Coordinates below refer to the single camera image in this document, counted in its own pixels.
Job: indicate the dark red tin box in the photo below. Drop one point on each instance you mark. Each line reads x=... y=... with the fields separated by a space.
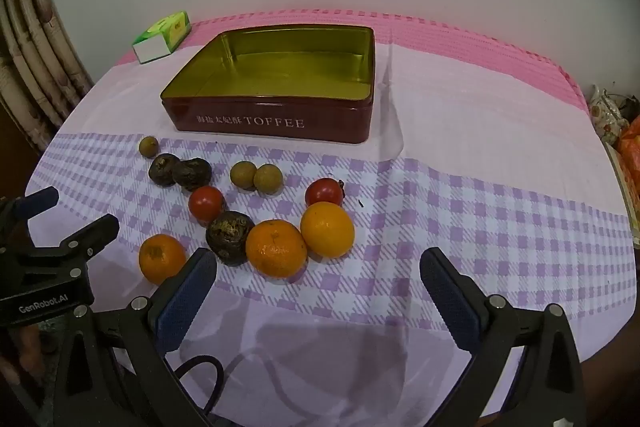
x=280 y=122

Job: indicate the floral patterned object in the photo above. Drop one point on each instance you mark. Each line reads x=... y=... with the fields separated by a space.
x=605 y=117

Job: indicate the person's left hand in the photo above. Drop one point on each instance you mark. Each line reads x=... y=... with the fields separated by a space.
x=31 y=349

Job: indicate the orange mandarin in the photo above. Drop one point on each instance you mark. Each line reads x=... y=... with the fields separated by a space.
x=161 y=258
x=276 y=248

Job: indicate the smooth round orange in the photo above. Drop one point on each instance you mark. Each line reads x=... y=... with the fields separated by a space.
x=327 y=229

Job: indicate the brown longan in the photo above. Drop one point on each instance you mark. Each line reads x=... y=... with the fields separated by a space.
x=243 y=175
x=148 y=145
x=268 y=179

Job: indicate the dark water chestnut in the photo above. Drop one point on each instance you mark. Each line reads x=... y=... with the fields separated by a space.
x=230 y=237
x=163 y=169
x=192 y=173

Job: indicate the green tissue box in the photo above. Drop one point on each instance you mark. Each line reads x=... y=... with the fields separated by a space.
x=165 y=32

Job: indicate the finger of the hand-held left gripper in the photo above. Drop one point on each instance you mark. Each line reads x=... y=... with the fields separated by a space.
x=97 y=234
x=36 y=202

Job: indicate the beige patterned curtain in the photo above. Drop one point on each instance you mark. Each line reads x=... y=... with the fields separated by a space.
x=30 y=57

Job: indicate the orange plastic bag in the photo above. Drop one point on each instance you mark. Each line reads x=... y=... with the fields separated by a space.
x=631 y=147

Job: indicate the pink and purple checked tablecloth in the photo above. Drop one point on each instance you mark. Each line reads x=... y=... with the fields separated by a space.
x=475 y=157

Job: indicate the red cherry tomato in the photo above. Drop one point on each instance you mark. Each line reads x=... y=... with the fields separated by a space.
x=324 y=193
x=206 y=204

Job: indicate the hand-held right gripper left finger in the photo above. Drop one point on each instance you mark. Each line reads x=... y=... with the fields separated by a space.
x=185 y=297

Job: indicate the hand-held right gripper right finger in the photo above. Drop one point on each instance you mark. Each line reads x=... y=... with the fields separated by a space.
x=450 y=297

